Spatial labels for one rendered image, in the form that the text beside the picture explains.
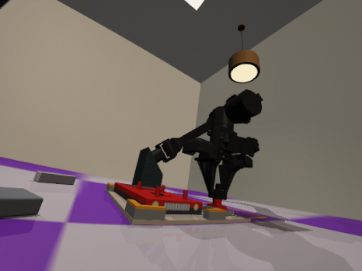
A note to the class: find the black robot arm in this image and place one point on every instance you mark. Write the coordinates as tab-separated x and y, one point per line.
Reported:
237	109

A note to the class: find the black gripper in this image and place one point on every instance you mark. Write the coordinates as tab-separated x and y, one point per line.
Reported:
210	157

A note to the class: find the black wheel with grey hub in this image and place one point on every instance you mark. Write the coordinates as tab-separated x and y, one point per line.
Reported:
218	194

